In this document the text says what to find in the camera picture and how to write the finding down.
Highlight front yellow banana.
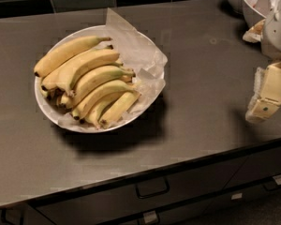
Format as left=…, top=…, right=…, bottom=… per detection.
left=99, top=91, right=141, bottom=128

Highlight top yellow banana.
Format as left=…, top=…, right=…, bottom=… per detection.
left=34, top=36, right=111, bottom=78

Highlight upper drawer black handle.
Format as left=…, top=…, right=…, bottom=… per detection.
left=135, top=177, right=170, bottom=199

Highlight white bowl with bananas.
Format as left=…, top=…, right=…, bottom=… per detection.
left=34, top=24, right=166, bottom=134

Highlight right drawer handle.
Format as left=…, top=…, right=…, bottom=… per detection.
left=263, top=174, right=281, bottom=191

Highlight white crumpled paper liner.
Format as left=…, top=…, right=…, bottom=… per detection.
left=54, top=8, right=168, bottom=130

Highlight lower drawer handle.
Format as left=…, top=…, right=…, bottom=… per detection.
left=138, top=211, right=160, bottom=225

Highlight yellow banana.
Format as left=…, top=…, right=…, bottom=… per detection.
left=59, top=66, right=135, bottom=109
left=34, top=36, right=111, bottom=78
left=99, top=91, right=141, bottom=128
left=40, top=49, right=120, bottom=96
left=84, top=92, right=123, bottom=129
left=71, top=80, right=134, bottom=120

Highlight dark upper drawer front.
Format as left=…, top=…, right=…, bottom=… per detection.
left=38, top=157, right=244, bottom=225

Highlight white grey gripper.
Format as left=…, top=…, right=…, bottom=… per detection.
left=243, top=0, right=281, bottom=124

